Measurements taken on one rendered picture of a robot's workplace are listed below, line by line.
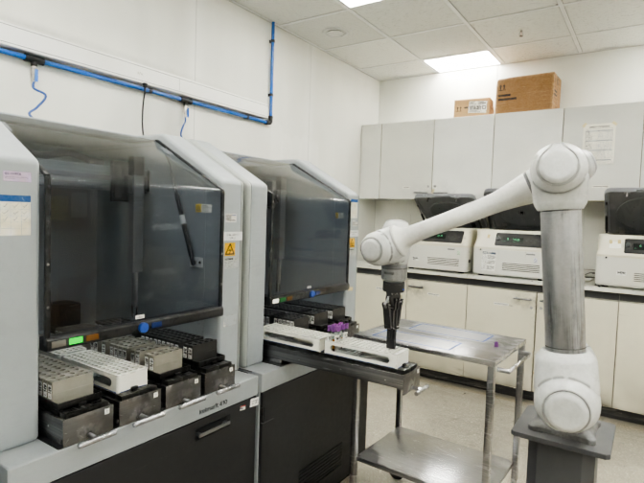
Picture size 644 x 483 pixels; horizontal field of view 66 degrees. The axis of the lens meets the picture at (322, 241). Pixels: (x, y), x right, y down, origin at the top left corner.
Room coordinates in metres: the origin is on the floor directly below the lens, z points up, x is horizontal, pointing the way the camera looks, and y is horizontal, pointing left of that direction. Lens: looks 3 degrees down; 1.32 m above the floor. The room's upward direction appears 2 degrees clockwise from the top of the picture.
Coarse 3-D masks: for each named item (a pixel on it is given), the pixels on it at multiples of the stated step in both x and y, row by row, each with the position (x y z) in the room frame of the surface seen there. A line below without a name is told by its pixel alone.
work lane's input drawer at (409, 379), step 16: (272, 352) 1.91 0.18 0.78; (288, 352) 1.87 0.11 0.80; (304, 352) 1.84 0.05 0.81; (320, 352) 1.81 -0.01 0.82; (320, 368) 1.79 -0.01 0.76; (336, 368) 1.75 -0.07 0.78; (352, 368) 1.71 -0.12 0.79; (368, 368) 1.68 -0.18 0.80; (384, 368) 1.65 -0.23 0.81; (400, 368) 1.64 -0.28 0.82; (416, 368) 1.68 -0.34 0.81; (384, 384) 1.64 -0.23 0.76; (400, 384) 1.61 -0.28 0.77; (416, 384) 1.69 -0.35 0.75
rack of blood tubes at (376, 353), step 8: (328, 344) 1.79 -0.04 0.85; (336, 344) 1.77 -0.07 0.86; (344, 344) 1.75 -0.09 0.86; (352, 344) 1.76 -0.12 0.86; (360, 344) 1.76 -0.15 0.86; (368, 344) 1.76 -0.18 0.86; (376, 344) 1.76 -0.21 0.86; (384, 344) 1.77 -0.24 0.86; (328, 352) 1.79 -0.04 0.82; (336, 352) 1.77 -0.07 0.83; (344, 352) 1.78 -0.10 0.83; (352, 352) 1.78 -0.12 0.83; (360, 352) 1.79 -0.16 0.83; (368, 352) 1.70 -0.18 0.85; (376, 352) 1.68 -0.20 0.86; (384, 352) 1.66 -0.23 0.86; (392, 352) 1.67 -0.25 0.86; (400, 352) 1.67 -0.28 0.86; (368, 360) 1.70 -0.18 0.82; (376, 360) 1.68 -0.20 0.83; (384, 360) 1.75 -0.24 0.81; (392, 360) 1.65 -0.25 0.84; (400, 360) 1.66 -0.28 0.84
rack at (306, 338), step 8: (264, 328) 1.96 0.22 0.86; (272, 328) 1.96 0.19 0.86; (280, 328) 1.97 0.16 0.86; (288, 328) 1.97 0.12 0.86; (296, 328) 1.98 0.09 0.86; (264, 336) 1.96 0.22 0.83; (272, 336) 1.97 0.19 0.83; (280, 336) 1.98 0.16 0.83; (288, 336) 1.99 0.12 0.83; (296, 336) 1.87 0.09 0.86; (304, 336) 1.85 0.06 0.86; (312, 336) 1.85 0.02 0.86; (320, 336) 1.86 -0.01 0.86; (288, 344) 1.89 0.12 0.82; (296, 344) 1.87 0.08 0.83; (304, 344) 1.94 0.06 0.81; (312, 344) 1.95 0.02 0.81; (320, 344) 1.82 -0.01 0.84
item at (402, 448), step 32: (448, 352) 1.86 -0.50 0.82; (480, 352) 1.87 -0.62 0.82; (512, 352) 1.92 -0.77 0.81; (352, 416) 2.09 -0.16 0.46; (352, 448) 2.09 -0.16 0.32; (384, 448) 2.17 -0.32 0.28; (416, 448) 2.19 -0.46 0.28; (448, 448) 2.20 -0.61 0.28; (352, 480) 2.09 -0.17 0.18; (416, 480) 1.93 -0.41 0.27; (448, 480) 1.92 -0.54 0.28; (480, 480) 1.93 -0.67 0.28; (512, 480) 2.10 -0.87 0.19
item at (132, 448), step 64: (0, 128) 1.27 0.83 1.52; (0, 192) 1.14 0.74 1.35; (0, 256) 1.14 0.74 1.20; (0, 320) 1.14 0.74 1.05; (0, 384) 1.14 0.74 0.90; (256, 384) 1.75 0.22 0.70; (0, 448) 1.14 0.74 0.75; (64, 448) 1.17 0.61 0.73; (128, 448) 1.33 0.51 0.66; (192, 448) 1.51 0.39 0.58
